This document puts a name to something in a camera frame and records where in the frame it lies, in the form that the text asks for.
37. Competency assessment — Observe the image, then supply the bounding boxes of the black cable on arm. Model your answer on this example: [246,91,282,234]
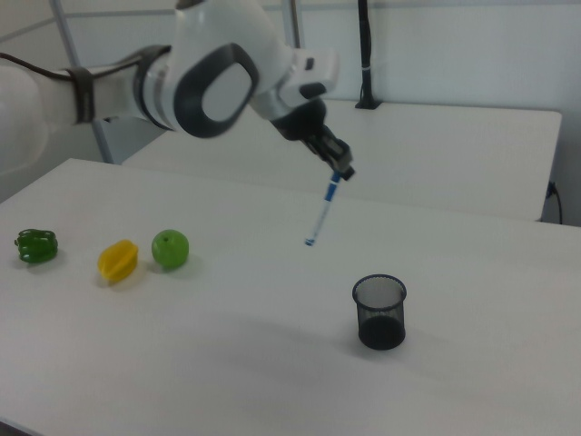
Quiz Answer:
[0,45,172,84]

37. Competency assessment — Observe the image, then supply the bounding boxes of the black power cable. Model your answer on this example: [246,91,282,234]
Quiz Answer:
[546,180,565,225]

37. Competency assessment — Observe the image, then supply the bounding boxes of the green toy apple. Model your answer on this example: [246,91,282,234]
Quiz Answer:
[151,229,191,270]

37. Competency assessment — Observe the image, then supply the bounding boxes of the black mesh pen holder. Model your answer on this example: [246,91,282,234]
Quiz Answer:
[352,273,409,351]

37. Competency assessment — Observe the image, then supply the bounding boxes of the black camera stand pole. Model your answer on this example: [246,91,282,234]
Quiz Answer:
[354,0,383,111]

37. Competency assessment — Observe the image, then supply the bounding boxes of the white marker pen blue cap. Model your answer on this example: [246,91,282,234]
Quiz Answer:
[303,170,342,247]

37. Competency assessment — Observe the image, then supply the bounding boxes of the yellow toy starfruit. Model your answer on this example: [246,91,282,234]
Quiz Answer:
[97,239,140,283]

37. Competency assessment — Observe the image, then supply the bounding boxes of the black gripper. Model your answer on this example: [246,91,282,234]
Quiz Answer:
[275,98,357,182]

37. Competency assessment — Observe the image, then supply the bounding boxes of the green toy bell pepper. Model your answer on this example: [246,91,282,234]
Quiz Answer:
[14,228,60,263]

